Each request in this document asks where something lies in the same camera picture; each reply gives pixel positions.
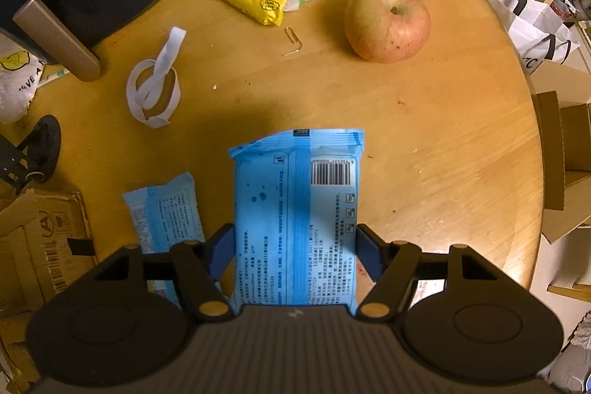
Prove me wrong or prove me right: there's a small blue wet wipes pack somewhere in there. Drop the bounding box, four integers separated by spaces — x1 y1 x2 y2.
122 172 206 307

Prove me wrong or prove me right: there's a pale flat cardboard sheet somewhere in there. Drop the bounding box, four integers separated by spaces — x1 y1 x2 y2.
529 61 591 105

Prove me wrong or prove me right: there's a white printed plastic bag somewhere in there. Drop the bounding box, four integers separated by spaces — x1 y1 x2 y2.
0 38 47 124

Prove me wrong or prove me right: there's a taped cardboard box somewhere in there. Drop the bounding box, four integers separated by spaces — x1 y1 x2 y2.
0 188 100 394

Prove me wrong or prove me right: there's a brown cardboard box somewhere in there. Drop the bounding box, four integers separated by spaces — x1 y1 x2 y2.
536 90 591 210

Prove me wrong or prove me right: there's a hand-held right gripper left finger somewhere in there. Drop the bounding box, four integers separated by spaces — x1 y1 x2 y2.
95 223 236 323

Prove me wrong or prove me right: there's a round wooden desktop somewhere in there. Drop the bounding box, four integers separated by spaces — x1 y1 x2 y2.
0 0 546 330

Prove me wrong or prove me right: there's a red yellow apple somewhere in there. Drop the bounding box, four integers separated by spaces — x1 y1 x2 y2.
344 0 432 64

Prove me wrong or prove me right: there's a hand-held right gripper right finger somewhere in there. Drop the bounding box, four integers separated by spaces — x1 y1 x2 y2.
355 223 504 323

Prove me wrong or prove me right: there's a white elastic strap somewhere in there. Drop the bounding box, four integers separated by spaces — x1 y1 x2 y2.
126 26 187 129

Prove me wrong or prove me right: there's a white paper shopping bag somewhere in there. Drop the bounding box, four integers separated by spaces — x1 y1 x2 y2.
471 0 585 76

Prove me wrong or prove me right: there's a metal paper clip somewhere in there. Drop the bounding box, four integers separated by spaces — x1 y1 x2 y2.
284 26 303 55

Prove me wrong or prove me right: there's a large blue wet wipes pack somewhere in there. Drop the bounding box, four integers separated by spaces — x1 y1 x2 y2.
228 127 366 316

